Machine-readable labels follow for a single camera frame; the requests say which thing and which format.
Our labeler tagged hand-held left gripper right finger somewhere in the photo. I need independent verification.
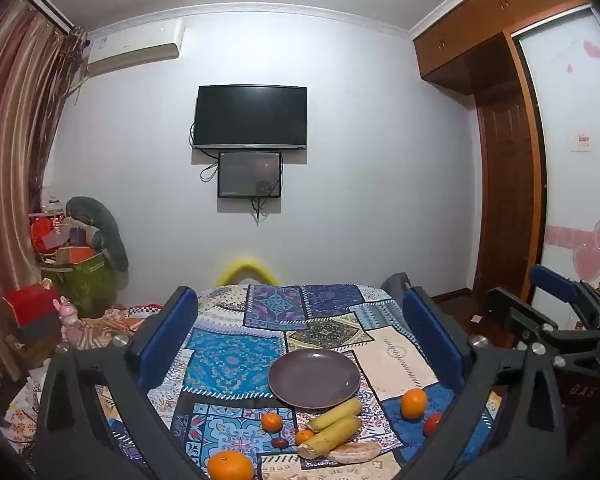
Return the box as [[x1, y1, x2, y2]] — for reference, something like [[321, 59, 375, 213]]
[[401, 285, 577, 480]]

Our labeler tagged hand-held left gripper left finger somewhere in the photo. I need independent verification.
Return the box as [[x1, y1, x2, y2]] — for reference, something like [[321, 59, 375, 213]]
[[32, 285, 201, 480]]

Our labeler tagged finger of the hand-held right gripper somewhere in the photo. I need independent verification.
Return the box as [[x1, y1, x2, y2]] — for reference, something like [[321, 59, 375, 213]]
[[483, 287, 567, 357], [527, 263, 600, 322]]

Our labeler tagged large orange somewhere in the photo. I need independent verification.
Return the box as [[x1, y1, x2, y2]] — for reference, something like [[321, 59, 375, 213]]
[[400, 388, 429, 421], [207, 450, 256, 480]]

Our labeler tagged yellow corn cob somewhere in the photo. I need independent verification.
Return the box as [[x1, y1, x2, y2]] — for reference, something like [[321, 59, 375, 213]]
[[307, 398, 362, 433], [296, 415, 363, 459]]

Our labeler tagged dark purple round plate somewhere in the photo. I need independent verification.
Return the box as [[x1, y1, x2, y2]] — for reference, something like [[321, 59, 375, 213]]
[[267, 348, 362, 409]]

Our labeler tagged orange patterned bedding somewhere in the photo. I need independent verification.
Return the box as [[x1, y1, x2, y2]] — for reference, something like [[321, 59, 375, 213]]
[[70, 302, 163, 351]]

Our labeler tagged blue patchwork tablecloth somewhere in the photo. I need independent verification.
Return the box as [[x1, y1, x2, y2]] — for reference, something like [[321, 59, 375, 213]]
[[95, 282, 503, 480]]

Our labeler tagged pink bunny toy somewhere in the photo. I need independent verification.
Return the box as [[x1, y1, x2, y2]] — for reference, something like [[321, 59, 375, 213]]
[[52, 296, 83, 343]]

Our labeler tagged yellow curved hoop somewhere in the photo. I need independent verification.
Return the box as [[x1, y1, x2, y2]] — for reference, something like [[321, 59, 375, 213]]
[[215, 256, 281, 287]]

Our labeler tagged grey plush toy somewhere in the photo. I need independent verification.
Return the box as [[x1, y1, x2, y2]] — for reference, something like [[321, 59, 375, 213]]
[[65, 196, 130, 272]]

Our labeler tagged peeled pomelo segment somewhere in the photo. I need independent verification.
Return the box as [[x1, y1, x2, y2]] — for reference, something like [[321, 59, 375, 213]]
[[326, 441, 383, 463]]

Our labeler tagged wardrobe door with pink hearts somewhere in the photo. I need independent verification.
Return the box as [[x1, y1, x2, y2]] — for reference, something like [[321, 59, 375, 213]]
[[512, 5, 600, 286]]

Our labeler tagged red box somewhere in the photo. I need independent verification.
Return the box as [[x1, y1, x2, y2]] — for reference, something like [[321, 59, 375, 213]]
[[1, 282, 63, 333]]

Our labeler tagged red gift bag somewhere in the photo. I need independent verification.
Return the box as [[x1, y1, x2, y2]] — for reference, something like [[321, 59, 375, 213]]
[[29, 212, 71, 256]]

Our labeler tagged striped brown curtain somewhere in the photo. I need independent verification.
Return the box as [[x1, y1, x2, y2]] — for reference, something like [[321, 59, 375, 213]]
[[0, 7, 88, 386]]

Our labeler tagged wooden overhead cabinet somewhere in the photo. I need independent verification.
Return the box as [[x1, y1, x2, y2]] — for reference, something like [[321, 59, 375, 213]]
[[412, 0, 593, 96]]

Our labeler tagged white air conditioner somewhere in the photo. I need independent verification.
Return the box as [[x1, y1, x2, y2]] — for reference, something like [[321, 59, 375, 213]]
[[84, 19, 187, 78]]

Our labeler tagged small black wall monitor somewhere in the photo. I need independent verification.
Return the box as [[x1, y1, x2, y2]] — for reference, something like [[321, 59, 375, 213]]
[[217, 151, 283, 199]]

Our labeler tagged black wall television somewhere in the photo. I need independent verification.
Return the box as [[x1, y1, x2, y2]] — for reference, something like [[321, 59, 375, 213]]
[[190, 85, 308, 151]]

